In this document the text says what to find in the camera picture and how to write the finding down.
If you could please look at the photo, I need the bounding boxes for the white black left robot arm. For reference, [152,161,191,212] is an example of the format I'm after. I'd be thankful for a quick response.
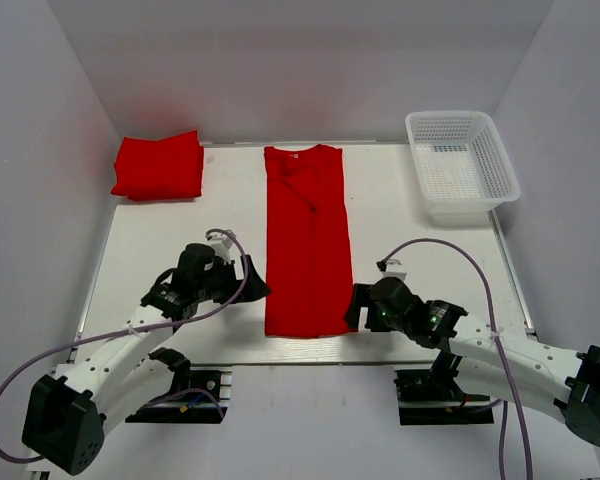
[22,235,353,475]

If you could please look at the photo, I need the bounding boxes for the white perforated plastic basket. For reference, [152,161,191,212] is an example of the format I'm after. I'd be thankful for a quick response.
[405,110,521,218]

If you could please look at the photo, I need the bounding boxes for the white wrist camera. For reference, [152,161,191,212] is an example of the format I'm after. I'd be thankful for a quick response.
[376,258,407,282]
[206,233,234,264]

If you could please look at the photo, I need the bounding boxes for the folded red t-shirt stack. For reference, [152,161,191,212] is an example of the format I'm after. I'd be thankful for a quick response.
[111,130,204,202]

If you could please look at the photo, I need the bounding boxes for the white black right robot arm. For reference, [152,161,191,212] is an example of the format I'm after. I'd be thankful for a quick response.
[368,277,600,448]

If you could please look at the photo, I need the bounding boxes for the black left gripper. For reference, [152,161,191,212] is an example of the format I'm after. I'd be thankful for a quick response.
[196,254,271,304]

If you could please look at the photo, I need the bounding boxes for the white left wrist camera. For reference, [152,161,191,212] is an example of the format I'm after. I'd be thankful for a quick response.
[206,233,234,264]

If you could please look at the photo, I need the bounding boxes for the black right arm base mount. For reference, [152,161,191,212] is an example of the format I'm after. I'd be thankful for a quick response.
[394,368,494,426]

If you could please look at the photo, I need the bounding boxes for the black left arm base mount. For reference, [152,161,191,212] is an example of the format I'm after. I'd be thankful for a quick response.
[125,366,232,425]

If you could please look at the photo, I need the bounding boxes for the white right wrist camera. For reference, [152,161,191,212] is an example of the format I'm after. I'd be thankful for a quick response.
[376,258,407,282]

